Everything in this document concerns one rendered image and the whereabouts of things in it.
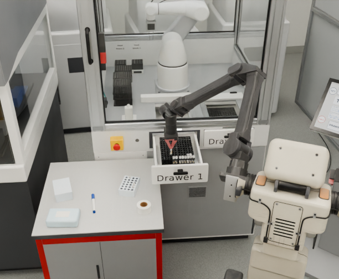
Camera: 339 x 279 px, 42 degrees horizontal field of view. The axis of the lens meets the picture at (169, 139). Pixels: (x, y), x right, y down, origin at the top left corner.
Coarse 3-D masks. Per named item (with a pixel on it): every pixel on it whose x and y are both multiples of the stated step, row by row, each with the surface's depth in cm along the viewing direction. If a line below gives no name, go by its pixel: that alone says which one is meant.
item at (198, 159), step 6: (156, 138) 252; (192, 138) 254; (156, 144) 254; (192, 144) 253; (198, 144) 243; (156, 150) 249; (198, 150) 238; (156, 156) 244; (198, 156) 236; (156, 162) 229; (198, 162) 237
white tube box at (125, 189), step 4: (128, 176) 235; (124, 180) 232; (128, 180) 232; (132, 180) 233; (136, 180) 232; (124, 184) 229; (128, 184) 229; (132, 184) 229; (136, 184) 229; (120, 188) 227; (124, 188) 226; (128, 188) 226; (132, 188) 226; (136, 188) 229; (120, 192) 226; (124, 192) 225; (128, 192) 225; (132, 192) 224; (128, 196) 226; (132, 196) 226
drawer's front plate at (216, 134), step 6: (204, 132) 249; (210, 132) 249; (216, 132) 249; (222, 132) 250; (228, 132) 250; (252, 132) 251; (204, 138) 251; (210, 138) 251; (216, 138) 252; (222, 138) 252; (252, 138) 253; (204, 144) 253; (210, 144) 254; (216, 144) 254; (222, 144) 254; (252, 144) 256
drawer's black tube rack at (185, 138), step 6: (162, 138) 248; (180, 138) 247; (186, 138) 247; (162, 144) 242; (174, 144) 243; (180, 144) 243; (186, 144) 242; (162, 150) 237; (168, 150) 237; (174, 150) 237; (180, 150) 237; (186, 150) 238; (192, 150) 238; (162, 156) 233; (168, 156) 233; (174, 156) 233; (162, 162) 233; (168, 162) 233; (186, 162) 233
